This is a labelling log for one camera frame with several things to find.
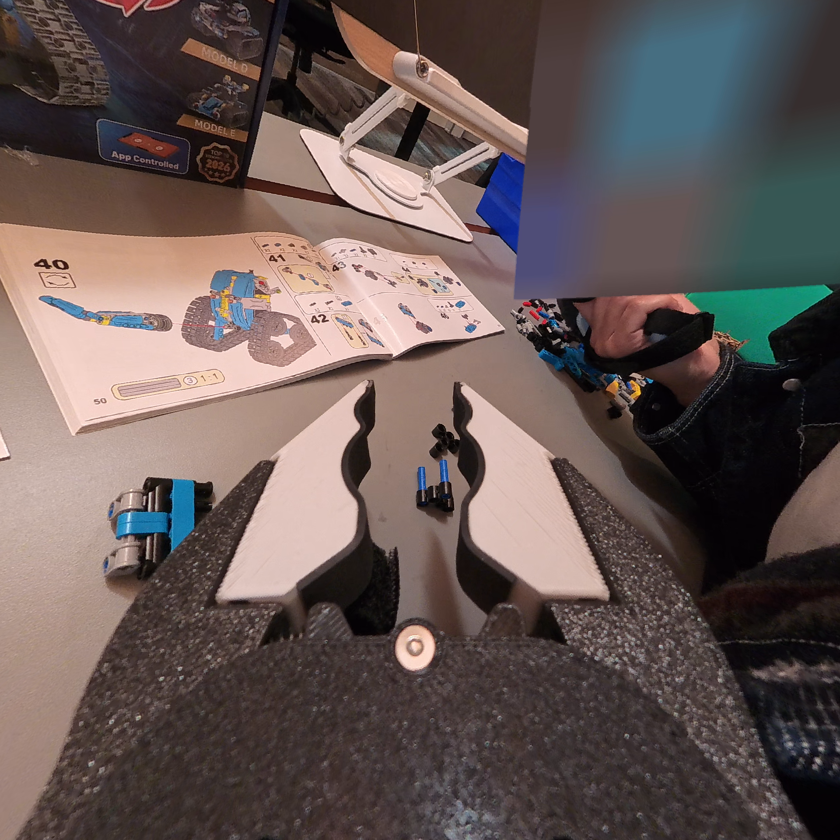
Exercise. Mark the white laptop stand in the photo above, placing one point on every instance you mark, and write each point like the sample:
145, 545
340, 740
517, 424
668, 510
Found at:
394, 197

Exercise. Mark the person's right forearm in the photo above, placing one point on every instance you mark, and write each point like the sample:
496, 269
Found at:
722, 426

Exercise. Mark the black connector with blue pin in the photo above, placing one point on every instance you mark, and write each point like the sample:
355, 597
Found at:
443, 495

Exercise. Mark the pile of small brick parts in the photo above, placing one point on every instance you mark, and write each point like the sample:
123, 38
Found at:
551, 328

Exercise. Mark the open instruction booklet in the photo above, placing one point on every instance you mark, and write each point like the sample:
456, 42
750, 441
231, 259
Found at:
164, 282

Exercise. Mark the dark patterned garment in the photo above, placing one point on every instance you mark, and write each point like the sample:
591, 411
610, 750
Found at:
787, 623

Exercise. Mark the green mat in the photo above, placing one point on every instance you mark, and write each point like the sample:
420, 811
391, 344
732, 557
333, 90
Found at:
754, 321

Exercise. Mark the person's leg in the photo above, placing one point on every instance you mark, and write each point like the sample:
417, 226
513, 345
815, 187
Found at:
814, 505

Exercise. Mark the person's right hand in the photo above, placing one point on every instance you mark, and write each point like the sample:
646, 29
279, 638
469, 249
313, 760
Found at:
623, 331

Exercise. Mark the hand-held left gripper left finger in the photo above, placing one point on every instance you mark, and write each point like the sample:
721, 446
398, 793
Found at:
302, 512

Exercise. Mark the blue black brick pin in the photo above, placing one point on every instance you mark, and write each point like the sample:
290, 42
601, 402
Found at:
421, 485

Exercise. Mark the black chair base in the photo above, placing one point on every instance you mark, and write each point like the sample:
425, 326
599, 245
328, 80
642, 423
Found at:
308, 52

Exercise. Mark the wooden panel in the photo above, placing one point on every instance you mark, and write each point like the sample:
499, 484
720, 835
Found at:
364, 46

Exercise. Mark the clear plastic wrap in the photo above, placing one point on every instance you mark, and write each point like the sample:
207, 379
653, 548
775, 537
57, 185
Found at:
19, 156

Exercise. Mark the blue grey brick assembly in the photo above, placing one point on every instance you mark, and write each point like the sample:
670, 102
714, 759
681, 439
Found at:
141, 522

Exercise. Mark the straw coloured scraps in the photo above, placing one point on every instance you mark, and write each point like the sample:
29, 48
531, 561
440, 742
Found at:
730, 340

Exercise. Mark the dark blue toy box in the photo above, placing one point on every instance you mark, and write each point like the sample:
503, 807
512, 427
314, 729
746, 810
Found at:
131, 65

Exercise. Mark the cluster of small black bushes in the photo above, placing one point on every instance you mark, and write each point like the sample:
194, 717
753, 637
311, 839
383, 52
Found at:
443, 441

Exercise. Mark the blue plastic bin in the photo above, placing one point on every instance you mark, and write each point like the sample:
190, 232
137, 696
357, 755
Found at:
502, 197

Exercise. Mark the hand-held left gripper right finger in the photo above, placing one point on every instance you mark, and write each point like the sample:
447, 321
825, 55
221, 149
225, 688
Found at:
525, 518

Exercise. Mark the grey desk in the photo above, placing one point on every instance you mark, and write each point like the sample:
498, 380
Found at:
52, 472

